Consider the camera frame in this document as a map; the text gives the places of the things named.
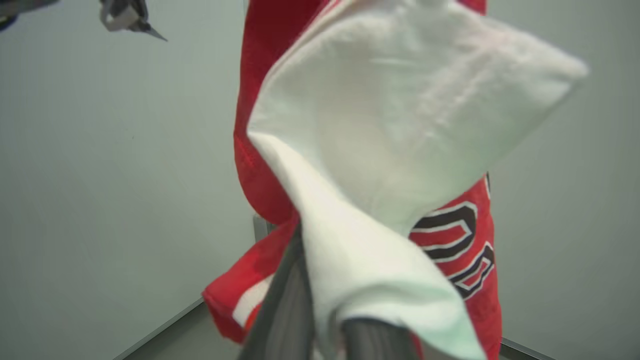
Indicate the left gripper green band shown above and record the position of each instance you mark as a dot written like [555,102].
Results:
[118,14]

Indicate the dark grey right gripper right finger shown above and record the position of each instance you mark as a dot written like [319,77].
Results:
[377,342]

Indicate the grey partition corner post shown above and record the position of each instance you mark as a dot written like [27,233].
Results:
[261,229]

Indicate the red and white basketball jersey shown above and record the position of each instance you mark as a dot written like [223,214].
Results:
[380,125]

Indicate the grey partition base rail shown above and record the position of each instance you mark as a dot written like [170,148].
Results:
[160,330]
[525,350]

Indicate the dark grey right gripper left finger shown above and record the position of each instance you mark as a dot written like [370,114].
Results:
[285,310]

